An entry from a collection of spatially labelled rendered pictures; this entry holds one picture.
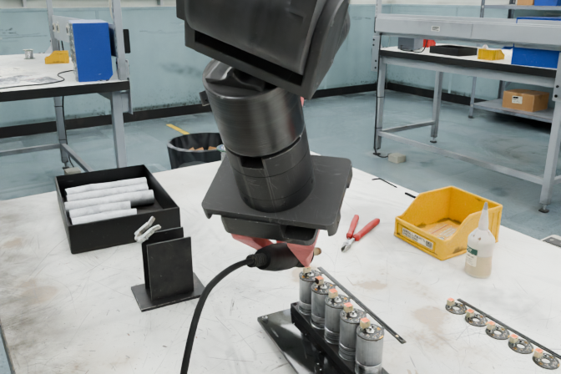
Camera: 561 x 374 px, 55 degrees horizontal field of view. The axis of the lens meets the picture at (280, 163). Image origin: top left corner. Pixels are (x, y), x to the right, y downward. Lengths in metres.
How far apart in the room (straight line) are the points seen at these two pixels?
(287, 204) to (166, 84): 4.76
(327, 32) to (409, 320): 0.44
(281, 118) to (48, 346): 0.40
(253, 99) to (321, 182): 0.11
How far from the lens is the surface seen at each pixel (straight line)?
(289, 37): 0.26
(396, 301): 0.68
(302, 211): 0.38
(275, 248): 0.40
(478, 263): 0.74
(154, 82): 5.07
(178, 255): 0.65
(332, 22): 0.27
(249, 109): 0.31
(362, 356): 0.51
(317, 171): 0.40
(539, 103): 5.19
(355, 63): 6.32
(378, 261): 0.76
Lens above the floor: 1.10
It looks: 18 degrees down
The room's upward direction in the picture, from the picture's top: straight up
